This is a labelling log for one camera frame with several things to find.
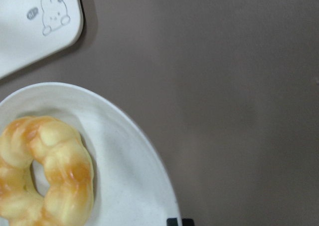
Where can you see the white plate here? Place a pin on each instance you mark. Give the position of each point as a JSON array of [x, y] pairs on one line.
[[131, 185]]

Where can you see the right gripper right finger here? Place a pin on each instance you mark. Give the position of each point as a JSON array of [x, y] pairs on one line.
[[187, 222]]

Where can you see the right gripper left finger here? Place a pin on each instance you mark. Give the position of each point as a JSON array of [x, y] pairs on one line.
[[172, 222]]

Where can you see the cream rabbit tray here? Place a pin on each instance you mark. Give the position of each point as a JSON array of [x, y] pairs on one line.
[[31, 30]]

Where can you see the twisted glazed donut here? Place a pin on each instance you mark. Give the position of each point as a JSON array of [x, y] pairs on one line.
[[46, 174]]

